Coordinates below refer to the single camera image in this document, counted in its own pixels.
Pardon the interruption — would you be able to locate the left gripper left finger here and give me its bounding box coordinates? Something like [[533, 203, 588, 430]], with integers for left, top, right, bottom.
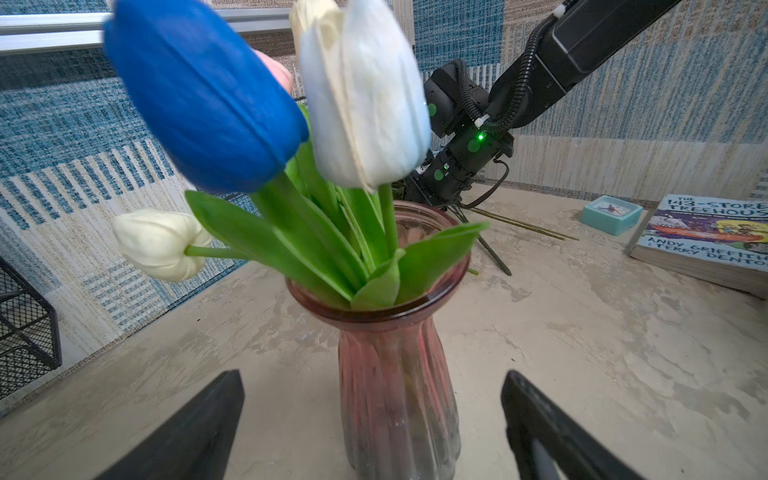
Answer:
[[98, 370, 245, 479]]

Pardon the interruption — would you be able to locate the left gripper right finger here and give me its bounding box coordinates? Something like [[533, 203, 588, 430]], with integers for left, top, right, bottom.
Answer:
[[501, 370, 640, 479]]

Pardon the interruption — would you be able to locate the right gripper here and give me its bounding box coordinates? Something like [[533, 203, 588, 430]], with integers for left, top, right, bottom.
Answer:
[[403, 149, 480, 207]]

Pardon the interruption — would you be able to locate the pale blue-white artificial tulip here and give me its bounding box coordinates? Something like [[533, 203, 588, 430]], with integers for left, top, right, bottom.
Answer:
[[297, 1, 432, 268]]

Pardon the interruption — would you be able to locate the pink ribbed glass vase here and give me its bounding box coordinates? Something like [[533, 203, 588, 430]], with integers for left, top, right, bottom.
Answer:
[[285, 200, 472, 480]]

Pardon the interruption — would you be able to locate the pink artificial tulip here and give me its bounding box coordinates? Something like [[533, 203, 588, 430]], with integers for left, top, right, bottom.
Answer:
[[254, 49, 294, 95]]

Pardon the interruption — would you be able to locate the white artificial tulip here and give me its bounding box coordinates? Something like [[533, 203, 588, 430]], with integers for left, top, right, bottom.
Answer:
[[112, 208, 337, 301]]

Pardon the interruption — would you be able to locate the blue artificial tulip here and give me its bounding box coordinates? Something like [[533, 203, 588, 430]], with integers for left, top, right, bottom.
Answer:
[[104, 1, 369, 309]]

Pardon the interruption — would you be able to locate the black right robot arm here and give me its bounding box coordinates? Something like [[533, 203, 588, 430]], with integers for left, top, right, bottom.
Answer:
[[403, 0, 675, 208]]

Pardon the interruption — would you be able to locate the blue rose orange flower bouquet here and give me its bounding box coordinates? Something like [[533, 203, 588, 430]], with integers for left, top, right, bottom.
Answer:
[[446, 207, 589, 285]]

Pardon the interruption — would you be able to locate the small teal box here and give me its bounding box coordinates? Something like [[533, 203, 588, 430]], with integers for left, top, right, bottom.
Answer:
[[580, 195, 643, 236]]

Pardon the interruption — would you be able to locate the colourful paperback book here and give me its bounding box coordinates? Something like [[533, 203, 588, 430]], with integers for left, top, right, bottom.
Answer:
[[626, 194, 767, 299]]

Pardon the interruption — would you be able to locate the black wire shelf rack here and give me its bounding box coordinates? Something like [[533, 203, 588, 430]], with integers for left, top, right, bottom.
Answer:
[[1, 261, 62, 398]]

